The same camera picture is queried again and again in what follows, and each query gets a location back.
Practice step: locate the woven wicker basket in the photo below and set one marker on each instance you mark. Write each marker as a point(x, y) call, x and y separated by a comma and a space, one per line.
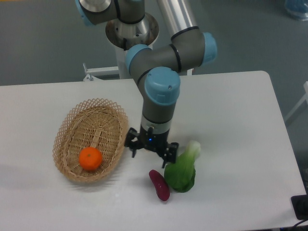
point(97, 123)

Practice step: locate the blue bag in corner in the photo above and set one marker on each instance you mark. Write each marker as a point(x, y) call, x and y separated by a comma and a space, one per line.
point(297, 9)

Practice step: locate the black device at edge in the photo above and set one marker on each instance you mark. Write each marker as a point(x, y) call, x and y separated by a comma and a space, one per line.
point(300, 206)

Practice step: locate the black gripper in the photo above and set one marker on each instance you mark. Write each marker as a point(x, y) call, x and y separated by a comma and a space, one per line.
point(155, 142)

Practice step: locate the orange fruit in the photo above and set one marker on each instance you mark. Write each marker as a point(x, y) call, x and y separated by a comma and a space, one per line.
point(90, 158)

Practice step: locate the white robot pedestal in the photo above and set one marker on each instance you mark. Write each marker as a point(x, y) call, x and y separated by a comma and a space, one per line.
point(113, 71)

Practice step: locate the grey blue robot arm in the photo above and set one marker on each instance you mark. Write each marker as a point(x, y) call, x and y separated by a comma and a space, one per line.
point(155, 72)

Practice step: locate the purple sweet potato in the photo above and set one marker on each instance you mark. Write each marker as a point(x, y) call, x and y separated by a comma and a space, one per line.
point(161, 187)

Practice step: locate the green bok choy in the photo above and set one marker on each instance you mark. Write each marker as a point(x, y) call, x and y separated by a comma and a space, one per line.
point(180, 176)

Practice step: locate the white frame at right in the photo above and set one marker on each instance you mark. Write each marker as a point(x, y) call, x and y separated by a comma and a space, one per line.
point(298, 108)

